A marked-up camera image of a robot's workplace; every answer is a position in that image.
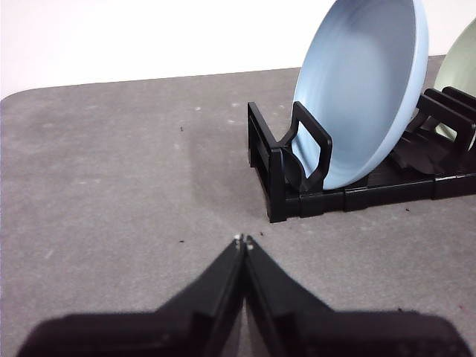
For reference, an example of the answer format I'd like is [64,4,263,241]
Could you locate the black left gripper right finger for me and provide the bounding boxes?
[244,236,474,357]

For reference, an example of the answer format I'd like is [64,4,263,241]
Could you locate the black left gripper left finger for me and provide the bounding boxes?
[14,234,245,357]

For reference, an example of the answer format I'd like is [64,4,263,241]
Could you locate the black plate rack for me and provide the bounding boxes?
[247,86,476,224]

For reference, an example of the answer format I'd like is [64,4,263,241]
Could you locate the light blue plate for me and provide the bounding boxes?
[292,0,429,191]

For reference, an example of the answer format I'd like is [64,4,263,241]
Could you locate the green plate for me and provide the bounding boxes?
[434,16,476,152]

